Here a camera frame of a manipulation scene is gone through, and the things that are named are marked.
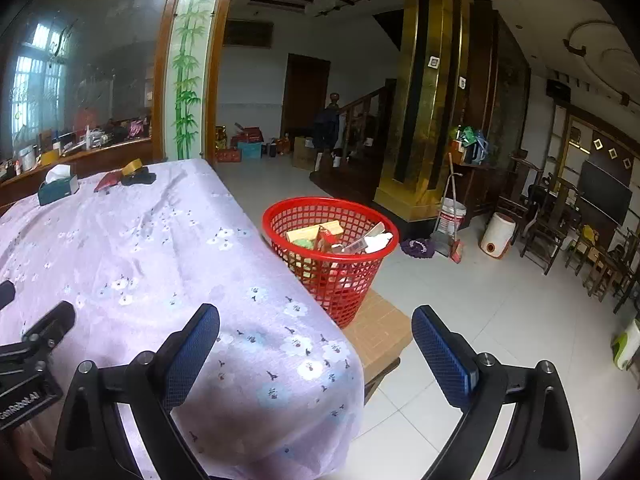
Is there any long white medicine box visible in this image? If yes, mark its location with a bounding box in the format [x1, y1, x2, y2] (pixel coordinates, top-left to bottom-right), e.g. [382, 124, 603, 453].
[342, 221, 387, 256]

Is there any wooden staircase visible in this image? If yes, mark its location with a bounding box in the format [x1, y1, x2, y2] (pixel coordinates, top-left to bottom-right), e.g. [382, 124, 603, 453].
[310, 87, 401, 201]

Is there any white bucket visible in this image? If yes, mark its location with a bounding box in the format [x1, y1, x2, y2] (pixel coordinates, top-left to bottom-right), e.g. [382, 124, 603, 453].
[437, 198, 467, 236]

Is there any flat red packet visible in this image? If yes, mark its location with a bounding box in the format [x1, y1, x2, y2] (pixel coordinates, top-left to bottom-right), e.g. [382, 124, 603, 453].
[94, 169, 123, 193]

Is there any red plastic basket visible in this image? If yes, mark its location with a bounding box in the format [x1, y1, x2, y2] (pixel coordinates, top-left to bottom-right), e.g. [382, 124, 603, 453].
[262, 197, 400, 330]

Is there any wooden sideboard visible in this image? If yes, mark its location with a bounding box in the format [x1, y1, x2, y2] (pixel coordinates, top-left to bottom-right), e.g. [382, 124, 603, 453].
[0, 137, 153, 211]

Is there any wooden door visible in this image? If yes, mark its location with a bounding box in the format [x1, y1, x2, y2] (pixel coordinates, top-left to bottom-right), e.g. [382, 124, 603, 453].
[281, 54, 331, 138]

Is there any white round appliance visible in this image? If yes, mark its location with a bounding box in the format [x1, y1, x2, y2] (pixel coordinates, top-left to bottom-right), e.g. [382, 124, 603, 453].
[479, 211, 517, 261]

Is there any ceiling lamp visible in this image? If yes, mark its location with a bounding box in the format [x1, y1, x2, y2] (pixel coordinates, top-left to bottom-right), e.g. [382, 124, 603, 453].
[305, 0, 346, 16]

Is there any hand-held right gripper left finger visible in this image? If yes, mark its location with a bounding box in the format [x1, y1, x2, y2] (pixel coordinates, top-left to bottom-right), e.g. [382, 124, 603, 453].
[50, 304, 221, 480]

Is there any grey dustpan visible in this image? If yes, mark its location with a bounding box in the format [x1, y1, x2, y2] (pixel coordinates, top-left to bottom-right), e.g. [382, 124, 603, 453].
[430, 175, 456, 256]

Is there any bamboo wall painting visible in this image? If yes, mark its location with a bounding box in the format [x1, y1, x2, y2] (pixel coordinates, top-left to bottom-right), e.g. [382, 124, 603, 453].
[167, 0, 223, 161]

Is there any orange box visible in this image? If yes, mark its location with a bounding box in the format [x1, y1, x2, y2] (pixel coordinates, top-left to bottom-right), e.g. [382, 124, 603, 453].
[286, 220, 343, 248]

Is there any framed wall picture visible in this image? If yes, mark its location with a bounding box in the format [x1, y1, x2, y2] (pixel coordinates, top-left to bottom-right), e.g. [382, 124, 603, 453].
[222, 20, 275, 50]

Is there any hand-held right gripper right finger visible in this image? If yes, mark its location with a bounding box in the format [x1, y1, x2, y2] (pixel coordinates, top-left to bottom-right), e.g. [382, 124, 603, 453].
[411, 305, 583, 480]

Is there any small wooden chair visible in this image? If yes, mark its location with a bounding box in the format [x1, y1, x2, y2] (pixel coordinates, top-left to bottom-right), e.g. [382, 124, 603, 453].
[582, 240, 640, 311]

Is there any brown cardboard box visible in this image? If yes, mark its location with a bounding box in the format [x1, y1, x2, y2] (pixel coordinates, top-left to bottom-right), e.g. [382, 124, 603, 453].
[342, 290, 413, 376]

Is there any black television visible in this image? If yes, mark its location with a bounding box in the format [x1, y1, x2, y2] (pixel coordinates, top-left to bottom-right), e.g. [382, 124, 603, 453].
[577, 160, 633, 226]

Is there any purple floral tablecloth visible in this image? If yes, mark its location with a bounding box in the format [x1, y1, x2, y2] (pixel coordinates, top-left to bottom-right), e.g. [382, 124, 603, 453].
[0, 157, 366, 480]

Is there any dark wooden chair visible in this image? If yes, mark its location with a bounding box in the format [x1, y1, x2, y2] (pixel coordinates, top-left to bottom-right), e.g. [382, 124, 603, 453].
[520, 177, 581, 276]
[495, 155, 543, 246]

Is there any golden pillar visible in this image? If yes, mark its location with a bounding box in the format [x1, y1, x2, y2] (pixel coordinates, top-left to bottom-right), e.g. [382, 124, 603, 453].
[375, 0, 473, 221]

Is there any teal tissue box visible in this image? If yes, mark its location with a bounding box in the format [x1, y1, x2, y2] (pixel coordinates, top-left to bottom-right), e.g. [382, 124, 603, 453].
[38, 164, 81, 206]

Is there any dark hanging jacket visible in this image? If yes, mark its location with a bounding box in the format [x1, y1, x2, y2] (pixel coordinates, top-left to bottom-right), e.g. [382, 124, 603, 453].
[312, 92, 346, 153]

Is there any purple cloth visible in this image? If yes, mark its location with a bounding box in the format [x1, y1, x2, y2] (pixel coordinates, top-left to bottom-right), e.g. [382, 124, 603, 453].
[400, 237, 435, 260]

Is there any red broom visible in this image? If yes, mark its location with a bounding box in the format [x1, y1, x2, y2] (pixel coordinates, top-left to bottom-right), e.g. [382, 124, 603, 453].
[445, 152, 465, 263]

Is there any green white plastic container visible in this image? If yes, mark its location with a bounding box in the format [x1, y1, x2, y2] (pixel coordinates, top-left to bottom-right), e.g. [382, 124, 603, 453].
[611, 319, 640, 371]

